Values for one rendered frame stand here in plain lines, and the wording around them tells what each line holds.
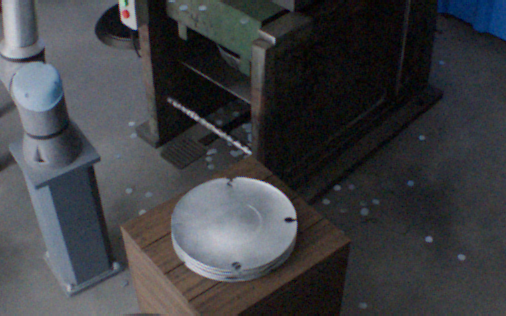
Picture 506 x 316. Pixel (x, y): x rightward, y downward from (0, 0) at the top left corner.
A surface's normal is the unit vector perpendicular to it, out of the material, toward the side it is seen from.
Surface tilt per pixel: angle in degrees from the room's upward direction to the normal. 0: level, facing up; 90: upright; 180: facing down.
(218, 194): 0
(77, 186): 90
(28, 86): 8
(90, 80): 0
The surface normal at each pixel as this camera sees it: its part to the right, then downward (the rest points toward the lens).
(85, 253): 0.58, 0.56
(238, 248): 0.00, -0.73
